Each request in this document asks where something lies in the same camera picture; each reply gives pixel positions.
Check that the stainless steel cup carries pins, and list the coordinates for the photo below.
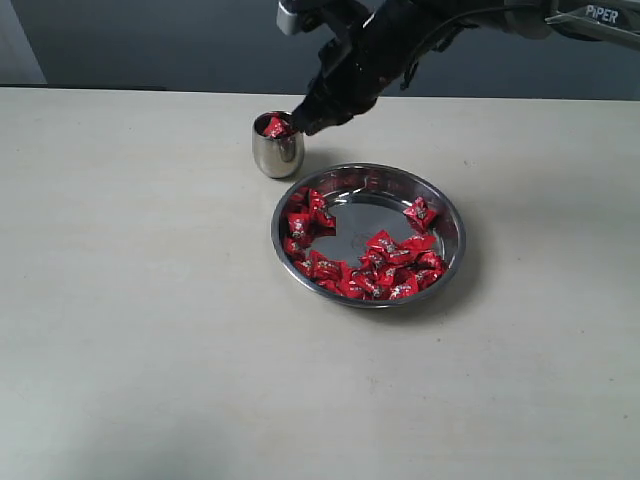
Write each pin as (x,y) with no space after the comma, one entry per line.
(277,158)

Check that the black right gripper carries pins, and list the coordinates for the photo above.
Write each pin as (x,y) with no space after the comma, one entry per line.
(356,68)

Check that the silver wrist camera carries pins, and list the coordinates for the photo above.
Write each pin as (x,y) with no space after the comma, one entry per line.
(303,16)

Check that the round stainless steel plate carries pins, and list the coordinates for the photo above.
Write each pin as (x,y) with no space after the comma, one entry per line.
(364,199)

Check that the red candy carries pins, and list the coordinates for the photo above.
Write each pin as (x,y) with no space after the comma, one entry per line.
(301,228)
(318,267)
(359,287)
(277,128)
(383,244)
(428,268)
(419,215)
(319,210)

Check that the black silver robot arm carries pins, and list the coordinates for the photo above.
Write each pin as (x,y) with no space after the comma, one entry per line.
(432,26)

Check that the red wrapped candy top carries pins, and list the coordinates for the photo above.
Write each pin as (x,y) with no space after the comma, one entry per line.
(319,210)

